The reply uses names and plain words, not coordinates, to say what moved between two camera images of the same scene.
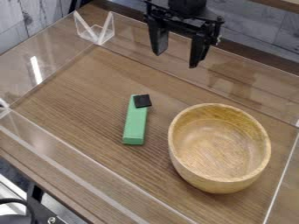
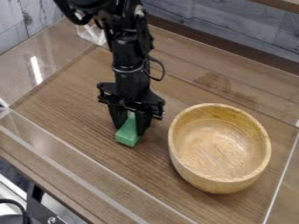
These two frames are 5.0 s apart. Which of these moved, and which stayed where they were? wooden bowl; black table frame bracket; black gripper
Moved: black gripper
Stayed: wooden bowl; black table frame bracket
